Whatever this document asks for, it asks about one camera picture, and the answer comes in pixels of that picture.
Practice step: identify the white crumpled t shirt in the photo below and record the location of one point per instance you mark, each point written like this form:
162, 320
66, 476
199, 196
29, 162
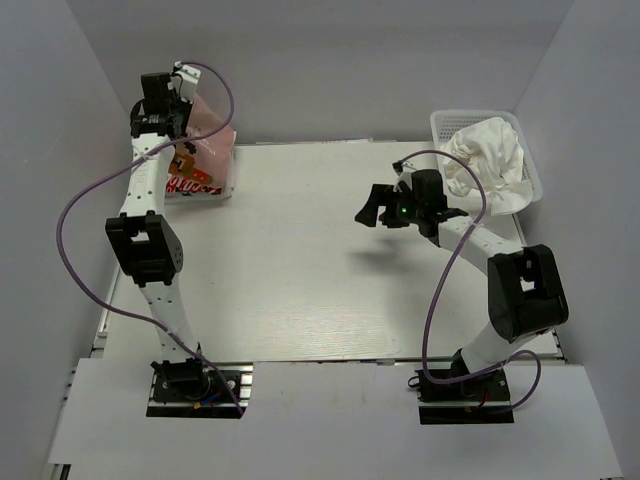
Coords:
490, 160

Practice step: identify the white perforated plastic basket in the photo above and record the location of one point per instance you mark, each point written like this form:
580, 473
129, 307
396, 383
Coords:
446, 122

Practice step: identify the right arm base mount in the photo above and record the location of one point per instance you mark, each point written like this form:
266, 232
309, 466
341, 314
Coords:
481, 401

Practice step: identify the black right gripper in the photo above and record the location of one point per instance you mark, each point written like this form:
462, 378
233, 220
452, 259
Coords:
384, 195

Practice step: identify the pink printed t shirt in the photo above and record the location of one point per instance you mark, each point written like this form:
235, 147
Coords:
207, 161

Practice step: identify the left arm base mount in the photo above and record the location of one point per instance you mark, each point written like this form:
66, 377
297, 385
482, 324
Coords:
193, 390

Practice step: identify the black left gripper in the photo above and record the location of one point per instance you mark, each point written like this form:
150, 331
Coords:
186, 106

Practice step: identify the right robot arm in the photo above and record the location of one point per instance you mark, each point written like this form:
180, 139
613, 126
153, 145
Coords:
525, 295

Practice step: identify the red white t shirt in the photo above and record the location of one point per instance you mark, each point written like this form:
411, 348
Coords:
179, 189

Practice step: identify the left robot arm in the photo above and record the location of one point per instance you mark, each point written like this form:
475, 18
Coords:
147, 248

